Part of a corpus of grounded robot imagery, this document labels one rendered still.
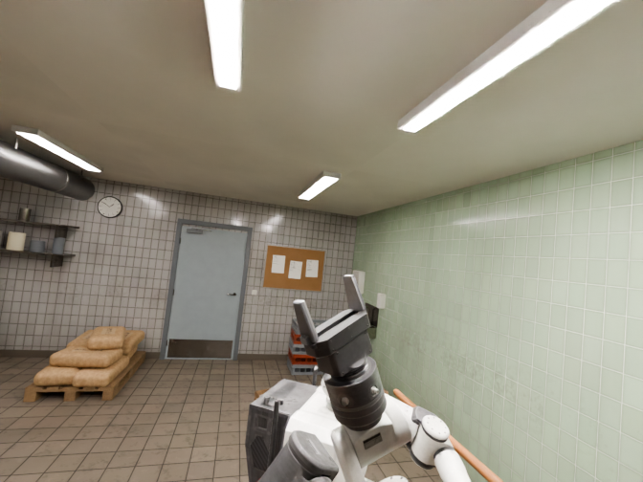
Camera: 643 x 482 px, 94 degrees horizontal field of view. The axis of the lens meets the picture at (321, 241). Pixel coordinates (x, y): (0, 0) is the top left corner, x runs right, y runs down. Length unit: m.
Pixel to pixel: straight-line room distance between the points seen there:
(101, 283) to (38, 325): 0.94
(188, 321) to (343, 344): 4.86
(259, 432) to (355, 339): 0.50
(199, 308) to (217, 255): 0.86
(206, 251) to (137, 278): 1.05
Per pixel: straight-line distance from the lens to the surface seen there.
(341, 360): 0.48
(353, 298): 0.52
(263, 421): 0.91
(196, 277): 5.16
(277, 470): 0.74
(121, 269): 5.40
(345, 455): 0.56
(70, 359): 4.49
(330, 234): 5.37
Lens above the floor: 1.79
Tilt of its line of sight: 3 degrees up
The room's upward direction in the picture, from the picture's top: 6 degrees clockwise
